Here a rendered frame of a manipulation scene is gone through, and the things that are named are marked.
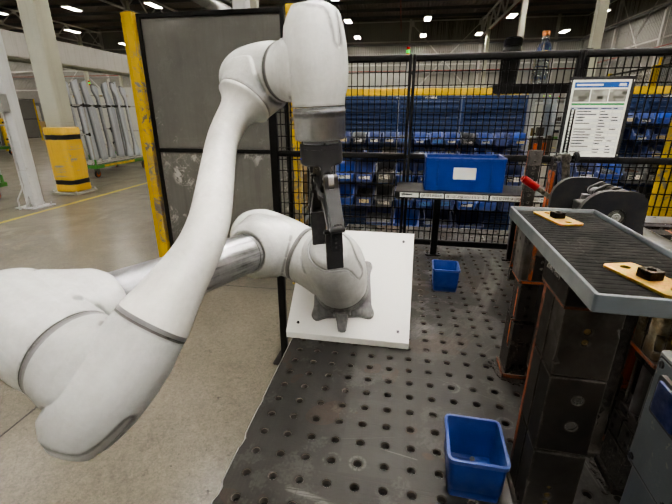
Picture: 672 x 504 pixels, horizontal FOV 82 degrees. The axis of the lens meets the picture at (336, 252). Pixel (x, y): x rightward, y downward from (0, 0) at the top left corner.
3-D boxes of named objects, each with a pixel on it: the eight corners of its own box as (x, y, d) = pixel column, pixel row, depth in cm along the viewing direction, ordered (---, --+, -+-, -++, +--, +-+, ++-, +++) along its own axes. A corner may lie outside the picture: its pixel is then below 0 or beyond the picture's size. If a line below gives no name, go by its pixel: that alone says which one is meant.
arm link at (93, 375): (149, 335, 45) (73, 288, 49) (49, 492, 41) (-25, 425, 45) (205, 350, 57) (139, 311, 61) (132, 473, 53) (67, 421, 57)
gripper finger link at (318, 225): (310, 213, 79) (310, 212, 80) (313, 245, 82) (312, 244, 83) (325, 211, 80) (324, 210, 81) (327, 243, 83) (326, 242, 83)
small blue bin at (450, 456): (504, 510, 65) (512, 470, 62) (443, 499, 67) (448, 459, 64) (493, 457, 75) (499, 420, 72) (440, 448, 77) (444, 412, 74)
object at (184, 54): (312, 278, 331) (306, 7, 264) (308, 284, 318) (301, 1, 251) (167, 268, 351) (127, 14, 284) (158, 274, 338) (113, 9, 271)
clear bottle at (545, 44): (548, 84, 158) (558, 29, 151) (531, 85, 159) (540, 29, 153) (544, 85, 164) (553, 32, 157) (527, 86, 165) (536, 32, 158)
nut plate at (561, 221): (584, 226, 59) (586, 218, 59) (560, 226, 59) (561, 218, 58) (553, 212, 67) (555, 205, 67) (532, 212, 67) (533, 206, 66)
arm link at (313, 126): (337, 106, 72) (339, 139, 74) (288, 108, 70) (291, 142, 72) (351, 106, 64) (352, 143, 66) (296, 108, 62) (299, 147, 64)
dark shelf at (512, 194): (647, 208, 140) (649, 200, 139) (394, 198, 157) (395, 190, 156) (618, 196, 160) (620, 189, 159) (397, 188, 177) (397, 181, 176)
